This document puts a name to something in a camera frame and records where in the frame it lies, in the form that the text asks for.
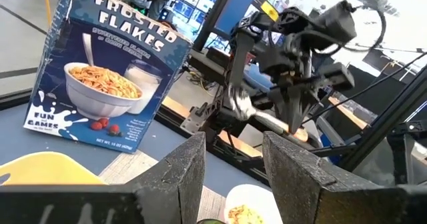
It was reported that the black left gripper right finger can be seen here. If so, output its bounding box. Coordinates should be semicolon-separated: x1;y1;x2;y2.
262;132;427;224

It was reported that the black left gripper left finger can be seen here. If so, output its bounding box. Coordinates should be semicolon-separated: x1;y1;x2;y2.
0;132;207;224

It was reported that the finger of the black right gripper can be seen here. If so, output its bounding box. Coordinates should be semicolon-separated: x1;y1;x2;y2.
274;87;298;134
295;85;321;131

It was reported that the white spoon with orange handle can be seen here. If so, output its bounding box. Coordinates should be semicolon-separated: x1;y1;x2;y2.
228;85;310;143

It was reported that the blue frosted flakes cereal box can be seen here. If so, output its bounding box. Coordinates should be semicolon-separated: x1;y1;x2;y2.
22;0;194;154

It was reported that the blue plate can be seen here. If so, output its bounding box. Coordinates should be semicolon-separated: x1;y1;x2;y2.
243;63;275;93

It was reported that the yellow tag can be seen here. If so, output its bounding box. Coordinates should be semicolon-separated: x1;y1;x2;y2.
259;0;280;22

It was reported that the yellow plastic tray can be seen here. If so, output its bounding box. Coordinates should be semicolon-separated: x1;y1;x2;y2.
0;151;107;186

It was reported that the white bowl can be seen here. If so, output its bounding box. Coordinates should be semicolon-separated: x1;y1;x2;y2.
223;183;284;224

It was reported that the corn flakes cereal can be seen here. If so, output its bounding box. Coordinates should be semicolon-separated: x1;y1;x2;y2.
228;204;265;224

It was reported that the wooden side board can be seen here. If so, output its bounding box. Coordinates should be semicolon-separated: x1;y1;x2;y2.
161;95;368;159

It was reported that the person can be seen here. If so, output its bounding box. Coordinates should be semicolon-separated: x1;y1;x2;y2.
146;0;177;21

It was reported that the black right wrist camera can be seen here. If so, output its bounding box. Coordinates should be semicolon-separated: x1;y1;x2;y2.
308;0;358;51

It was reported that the wall of monitors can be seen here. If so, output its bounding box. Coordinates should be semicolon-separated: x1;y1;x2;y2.
166;0;231;43

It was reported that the yellow power cable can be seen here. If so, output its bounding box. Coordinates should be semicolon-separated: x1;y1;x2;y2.
42;0;53;27

